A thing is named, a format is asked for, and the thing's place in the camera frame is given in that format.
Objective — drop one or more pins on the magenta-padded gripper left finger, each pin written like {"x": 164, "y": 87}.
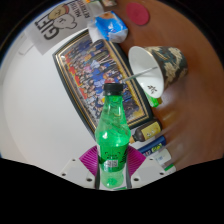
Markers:
{"x": 78, "y": 172}

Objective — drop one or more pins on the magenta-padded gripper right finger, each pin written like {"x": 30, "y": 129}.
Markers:
{"x": 146, "y": 172}

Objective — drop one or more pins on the green plastic drink bottle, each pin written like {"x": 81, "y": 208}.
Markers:
{"x": 112, "y": 143}

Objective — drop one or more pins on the white lotion bottle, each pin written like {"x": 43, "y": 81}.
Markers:
{"x": 162, "y": 156}

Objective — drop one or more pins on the amber pump bottle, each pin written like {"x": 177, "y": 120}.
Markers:
{"x": 148, "y": 131}

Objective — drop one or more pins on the thin stirrer stick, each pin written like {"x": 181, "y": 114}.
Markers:
{"x": 141, "y": 73}

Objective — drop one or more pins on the gold framed group picture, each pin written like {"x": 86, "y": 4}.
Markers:
{"x": 86, "y": 73}

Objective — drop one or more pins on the camouflage print paper cup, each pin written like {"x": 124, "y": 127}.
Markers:
{"x": 170, "y": 65}

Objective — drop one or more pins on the white printed gift bag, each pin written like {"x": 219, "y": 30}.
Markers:
{"x": 56, "y": 25}

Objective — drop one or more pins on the small patterned box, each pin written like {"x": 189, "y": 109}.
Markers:
{"x": 108, "y": 2}

